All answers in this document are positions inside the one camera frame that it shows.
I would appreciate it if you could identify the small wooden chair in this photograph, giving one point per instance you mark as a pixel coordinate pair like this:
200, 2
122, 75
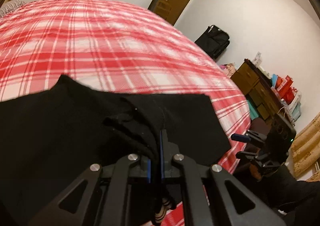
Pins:
162, 9

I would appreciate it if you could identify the red gift bags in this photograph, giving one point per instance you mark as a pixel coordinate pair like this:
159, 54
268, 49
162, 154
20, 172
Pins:
284, 89

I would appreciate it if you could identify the left beige curtain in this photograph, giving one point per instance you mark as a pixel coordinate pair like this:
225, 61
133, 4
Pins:
305, 147

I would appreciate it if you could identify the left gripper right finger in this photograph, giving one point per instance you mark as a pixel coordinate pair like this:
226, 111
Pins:
210, 195

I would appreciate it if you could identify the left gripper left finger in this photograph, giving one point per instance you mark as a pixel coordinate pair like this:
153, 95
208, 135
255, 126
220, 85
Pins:
99, 196

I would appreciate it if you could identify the black pants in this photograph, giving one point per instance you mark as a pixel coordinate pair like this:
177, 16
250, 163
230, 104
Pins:
51, 137

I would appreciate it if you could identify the striped grey pillow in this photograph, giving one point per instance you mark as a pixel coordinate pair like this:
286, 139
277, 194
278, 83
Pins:
10, 7

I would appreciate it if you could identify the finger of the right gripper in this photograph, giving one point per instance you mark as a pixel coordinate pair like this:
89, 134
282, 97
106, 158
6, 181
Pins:
250, 157
246, 137

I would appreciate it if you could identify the pile of pink clothes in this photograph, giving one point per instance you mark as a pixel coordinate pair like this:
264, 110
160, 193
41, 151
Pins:
228, 69

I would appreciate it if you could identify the brown wooden dresser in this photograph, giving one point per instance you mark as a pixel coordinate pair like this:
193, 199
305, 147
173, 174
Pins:
257, 90

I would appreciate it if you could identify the black folded stroller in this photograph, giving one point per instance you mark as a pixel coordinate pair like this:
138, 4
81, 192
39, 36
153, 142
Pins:
213, 41

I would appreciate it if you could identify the red plaid bed sheet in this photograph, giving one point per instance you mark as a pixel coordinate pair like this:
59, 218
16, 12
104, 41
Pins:
114, 47

